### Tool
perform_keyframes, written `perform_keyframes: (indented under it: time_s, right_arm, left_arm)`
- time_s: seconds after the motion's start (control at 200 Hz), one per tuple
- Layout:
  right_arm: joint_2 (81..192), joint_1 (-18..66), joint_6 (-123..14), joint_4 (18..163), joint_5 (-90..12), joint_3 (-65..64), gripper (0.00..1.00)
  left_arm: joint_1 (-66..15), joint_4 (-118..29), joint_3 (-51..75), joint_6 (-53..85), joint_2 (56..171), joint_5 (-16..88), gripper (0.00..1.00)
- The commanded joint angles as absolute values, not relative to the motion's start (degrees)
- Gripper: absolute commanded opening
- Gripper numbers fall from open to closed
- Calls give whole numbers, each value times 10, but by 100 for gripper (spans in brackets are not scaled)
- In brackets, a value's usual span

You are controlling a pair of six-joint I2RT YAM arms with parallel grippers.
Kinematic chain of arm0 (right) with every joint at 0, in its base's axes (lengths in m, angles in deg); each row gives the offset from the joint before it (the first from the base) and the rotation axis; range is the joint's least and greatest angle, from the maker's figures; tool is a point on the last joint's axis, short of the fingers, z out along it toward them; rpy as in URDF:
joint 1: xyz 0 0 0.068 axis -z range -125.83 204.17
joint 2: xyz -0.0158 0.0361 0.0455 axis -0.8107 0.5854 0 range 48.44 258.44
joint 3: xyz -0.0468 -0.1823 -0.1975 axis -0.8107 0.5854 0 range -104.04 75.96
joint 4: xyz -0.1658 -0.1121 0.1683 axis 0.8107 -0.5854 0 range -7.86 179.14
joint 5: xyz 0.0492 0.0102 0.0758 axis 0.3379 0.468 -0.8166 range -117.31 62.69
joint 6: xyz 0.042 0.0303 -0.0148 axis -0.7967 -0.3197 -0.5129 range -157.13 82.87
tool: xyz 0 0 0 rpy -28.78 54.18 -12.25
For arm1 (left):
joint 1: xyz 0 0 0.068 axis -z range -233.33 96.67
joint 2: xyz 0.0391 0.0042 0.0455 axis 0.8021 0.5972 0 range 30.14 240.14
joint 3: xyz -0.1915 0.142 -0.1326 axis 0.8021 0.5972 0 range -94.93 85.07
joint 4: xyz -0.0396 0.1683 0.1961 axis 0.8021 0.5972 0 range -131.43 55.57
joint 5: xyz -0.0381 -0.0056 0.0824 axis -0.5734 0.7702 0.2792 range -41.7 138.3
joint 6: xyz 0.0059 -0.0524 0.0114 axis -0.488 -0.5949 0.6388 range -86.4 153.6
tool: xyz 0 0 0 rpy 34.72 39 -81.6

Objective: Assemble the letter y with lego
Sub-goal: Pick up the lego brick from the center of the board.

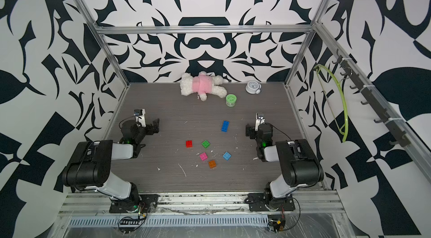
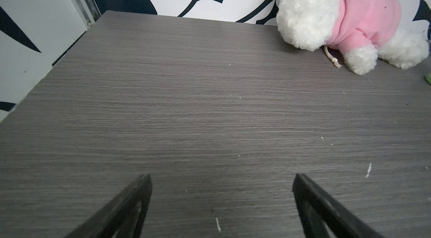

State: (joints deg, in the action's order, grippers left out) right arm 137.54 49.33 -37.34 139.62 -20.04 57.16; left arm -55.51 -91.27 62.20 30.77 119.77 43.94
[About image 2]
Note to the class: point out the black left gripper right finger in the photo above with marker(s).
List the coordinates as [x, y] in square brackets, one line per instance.
[320, 212]

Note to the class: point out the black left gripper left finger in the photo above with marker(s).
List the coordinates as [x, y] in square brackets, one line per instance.
[121, 217]

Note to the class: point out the white plush toy pink shirt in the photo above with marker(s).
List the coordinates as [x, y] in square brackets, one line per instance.
[363, 31]

